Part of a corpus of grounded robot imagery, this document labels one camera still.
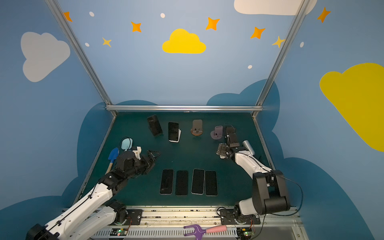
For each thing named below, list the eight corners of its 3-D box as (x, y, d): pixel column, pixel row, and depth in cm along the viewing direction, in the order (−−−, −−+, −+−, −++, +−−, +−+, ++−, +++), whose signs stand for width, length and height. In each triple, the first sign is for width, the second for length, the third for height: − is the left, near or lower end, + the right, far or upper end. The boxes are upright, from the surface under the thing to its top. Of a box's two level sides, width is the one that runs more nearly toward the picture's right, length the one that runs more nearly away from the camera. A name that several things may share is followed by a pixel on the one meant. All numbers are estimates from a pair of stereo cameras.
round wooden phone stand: (191, 136, 111) (191, 125, 101) (191, 130, 114) (191, 119, 105) (201, 136, 111) (202, 125, 101) (201, 130, 115) (202, 119, 105)
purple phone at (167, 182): (159, 194, 84) (158, 193, 82) (162, 170, 93) (162, 169, 91) (172, 194, 84) (172, 193, 82) (174, 170, 93) (174, 169, 91)
